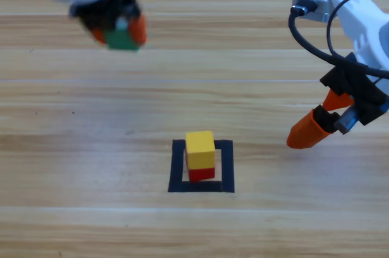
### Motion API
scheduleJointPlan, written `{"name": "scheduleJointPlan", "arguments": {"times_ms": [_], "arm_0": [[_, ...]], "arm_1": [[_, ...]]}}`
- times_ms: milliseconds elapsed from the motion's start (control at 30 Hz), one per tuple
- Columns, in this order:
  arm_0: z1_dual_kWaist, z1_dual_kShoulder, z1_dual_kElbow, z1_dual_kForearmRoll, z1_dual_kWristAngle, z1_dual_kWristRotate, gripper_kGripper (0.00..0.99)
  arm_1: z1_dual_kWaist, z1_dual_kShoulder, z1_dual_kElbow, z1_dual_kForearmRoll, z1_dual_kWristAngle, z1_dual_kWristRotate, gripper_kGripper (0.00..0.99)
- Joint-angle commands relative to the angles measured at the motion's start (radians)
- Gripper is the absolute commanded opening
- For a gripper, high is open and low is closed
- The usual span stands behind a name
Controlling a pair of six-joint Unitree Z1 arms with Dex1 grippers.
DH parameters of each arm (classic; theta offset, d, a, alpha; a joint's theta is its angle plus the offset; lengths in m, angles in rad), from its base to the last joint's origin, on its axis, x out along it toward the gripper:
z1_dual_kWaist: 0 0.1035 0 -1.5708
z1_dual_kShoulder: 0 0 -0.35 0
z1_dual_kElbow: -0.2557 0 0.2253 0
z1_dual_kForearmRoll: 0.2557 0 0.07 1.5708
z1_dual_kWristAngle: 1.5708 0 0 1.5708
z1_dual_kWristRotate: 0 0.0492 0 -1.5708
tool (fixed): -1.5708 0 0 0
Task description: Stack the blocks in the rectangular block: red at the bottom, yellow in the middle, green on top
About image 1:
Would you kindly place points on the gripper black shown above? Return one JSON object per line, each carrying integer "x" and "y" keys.
{"x": 103, "y": 12}
{"x": 361, "y": 91}

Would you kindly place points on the green wooden cube block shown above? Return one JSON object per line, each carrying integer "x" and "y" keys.
{"x": 120, "y": 41}

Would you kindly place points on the yellow wooden cube block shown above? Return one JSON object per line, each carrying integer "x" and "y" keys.
{"x": 200, "y": 148}

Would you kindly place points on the red wooden cube block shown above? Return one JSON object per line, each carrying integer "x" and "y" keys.
{"x": 202, "y": 174}

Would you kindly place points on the black tape square outline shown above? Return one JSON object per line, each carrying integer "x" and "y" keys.
{"x": 176, "y": 167}

